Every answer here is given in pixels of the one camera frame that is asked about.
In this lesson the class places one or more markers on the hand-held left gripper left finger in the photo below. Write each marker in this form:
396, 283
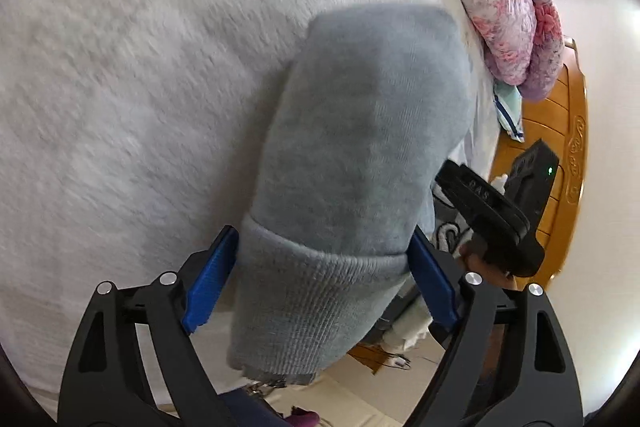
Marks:
210, 282

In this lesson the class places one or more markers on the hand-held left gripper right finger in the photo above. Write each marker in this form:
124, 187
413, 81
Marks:
435, 282

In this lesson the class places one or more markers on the grey zip hoodie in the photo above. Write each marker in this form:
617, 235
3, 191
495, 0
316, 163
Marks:
350, 132

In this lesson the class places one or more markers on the person's right hand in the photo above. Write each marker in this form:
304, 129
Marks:
475, 257

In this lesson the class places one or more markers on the light blue pillow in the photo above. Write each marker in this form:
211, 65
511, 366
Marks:
510, 117

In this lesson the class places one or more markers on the wooden bed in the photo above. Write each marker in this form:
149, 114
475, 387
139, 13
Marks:
547, 112

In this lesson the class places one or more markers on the person's dark blue trousers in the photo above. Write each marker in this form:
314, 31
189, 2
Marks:
250, 412

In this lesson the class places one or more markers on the purple floral quilt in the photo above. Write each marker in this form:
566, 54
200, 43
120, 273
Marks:
500, 7

